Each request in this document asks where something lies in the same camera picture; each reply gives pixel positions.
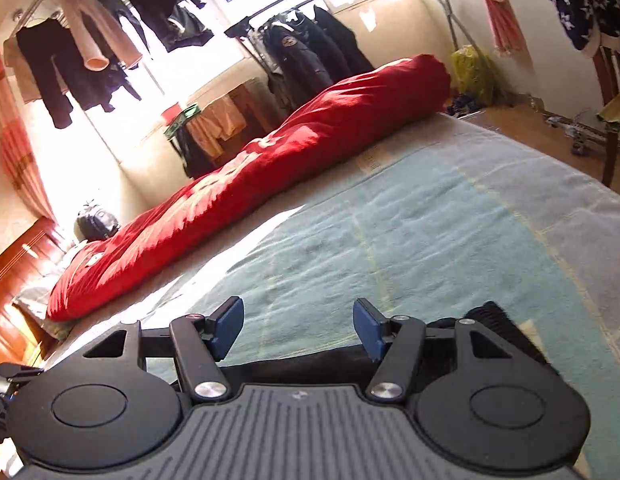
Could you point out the grey backpack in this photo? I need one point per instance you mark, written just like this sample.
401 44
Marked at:
97 222

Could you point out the olive hanging cloth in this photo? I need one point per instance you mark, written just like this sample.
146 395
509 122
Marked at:
279 87

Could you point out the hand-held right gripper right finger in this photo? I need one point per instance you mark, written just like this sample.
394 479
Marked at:
370 330

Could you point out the wooden chair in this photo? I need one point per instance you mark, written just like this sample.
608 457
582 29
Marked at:
610 85

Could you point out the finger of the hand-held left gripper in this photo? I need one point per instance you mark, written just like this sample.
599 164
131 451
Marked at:
19 371
2 405

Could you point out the black jacket with badge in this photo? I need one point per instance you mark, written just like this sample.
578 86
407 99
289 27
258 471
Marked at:
290 55

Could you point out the dark hanging jacket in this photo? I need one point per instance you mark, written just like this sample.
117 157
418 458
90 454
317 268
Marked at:
340 42

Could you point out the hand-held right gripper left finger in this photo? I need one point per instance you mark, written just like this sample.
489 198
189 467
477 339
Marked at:
227 325

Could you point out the wooden headboard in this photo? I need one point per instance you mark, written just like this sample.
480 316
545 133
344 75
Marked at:
14 290

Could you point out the yellow green cloth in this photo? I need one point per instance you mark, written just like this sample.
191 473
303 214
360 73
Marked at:
615 112

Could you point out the peach hanging sweater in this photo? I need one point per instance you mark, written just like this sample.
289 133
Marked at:
89 25

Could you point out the grey pillow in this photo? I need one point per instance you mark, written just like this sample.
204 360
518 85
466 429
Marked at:
39 300

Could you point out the orange hanging cloth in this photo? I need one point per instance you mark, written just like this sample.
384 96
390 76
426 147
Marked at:
229 120
204 135

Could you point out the black hanging jacket grey lining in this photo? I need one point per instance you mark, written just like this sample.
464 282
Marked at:
154 0

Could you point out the red basin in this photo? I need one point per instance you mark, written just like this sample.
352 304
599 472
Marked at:
170 112

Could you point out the blue shoes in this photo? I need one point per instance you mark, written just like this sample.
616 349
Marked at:
462 105

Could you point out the black pants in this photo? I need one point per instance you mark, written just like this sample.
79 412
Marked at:
495 320

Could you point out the bed with green plaid sheet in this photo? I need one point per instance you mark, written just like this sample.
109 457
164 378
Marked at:
440 235

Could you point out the wooden cabinet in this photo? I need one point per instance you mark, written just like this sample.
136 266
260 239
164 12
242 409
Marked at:
252 105

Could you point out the yellow plastic bag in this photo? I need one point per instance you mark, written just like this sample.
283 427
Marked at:
472 72

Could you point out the metal wheeled frame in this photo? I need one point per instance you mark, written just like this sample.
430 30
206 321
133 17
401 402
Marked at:
580 132

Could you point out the black hanging garment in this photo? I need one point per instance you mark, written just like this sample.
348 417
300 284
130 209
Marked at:
112 85

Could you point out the beige hanging garment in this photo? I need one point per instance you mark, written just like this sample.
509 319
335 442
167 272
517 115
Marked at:
14 70

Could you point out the red quilt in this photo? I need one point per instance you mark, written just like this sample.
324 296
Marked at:
265 185

